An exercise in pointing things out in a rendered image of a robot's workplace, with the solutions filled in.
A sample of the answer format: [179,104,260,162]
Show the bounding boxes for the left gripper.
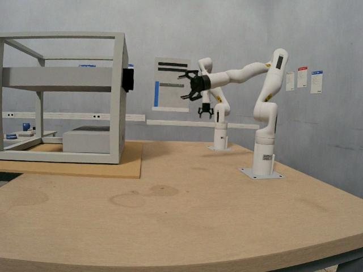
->
[177,70,211,101]

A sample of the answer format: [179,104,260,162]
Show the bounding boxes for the tan flat wooden board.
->
[0,142,143,179]

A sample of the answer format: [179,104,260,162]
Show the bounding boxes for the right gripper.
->
[198,103,214,119]

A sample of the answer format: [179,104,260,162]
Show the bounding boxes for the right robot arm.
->
[198,58,231,149]

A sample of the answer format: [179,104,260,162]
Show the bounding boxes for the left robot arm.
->
[207,49,289,176]

